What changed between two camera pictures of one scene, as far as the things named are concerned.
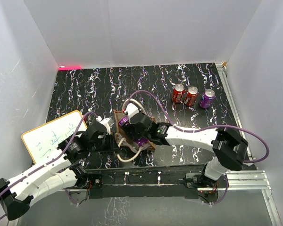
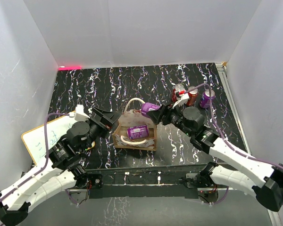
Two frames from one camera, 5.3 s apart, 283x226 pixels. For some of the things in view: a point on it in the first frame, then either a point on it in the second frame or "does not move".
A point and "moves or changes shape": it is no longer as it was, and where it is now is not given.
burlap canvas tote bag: [129, 149] moves or changes shape
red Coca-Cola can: [191, 97] does not move
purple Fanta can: [123, 120] -> [146, 107]
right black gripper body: [129, 127] -> [173, 116]
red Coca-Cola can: [178, 93] does not move
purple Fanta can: [206, 99] does not move
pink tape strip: [75, 68] does not move
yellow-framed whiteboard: [42, 142] does not move
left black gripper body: [103, 146] -> [96, 128]
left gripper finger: [112, 144] -> [107, 121]
